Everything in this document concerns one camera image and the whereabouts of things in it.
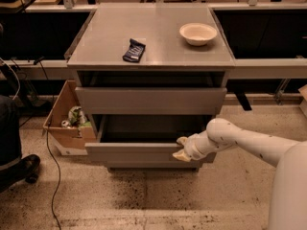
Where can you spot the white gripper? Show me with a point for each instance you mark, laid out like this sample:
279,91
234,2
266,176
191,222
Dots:
192,147

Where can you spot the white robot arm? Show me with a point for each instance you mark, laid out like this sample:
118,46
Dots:
288,209

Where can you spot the grey drawer cabinet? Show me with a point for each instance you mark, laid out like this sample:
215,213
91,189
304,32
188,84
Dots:
168,61

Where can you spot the grey top drawer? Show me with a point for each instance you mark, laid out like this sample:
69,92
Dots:
151,101

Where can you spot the dark blue snack packet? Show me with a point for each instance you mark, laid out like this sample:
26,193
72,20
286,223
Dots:
135,51

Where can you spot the green white crumpled wrapper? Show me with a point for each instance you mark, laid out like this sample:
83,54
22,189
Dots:
77,118

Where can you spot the brown cardboard box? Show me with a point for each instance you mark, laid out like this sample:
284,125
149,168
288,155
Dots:
72,140

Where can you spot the white paper bowl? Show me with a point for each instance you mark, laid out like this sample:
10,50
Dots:
197,34

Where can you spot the small metal can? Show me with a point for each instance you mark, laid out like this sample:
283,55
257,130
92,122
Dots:
65,123

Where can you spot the black shoe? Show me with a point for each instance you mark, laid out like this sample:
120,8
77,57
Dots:
26,169

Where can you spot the person's dark trouser leg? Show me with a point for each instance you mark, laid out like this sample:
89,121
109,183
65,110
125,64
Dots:
10,145

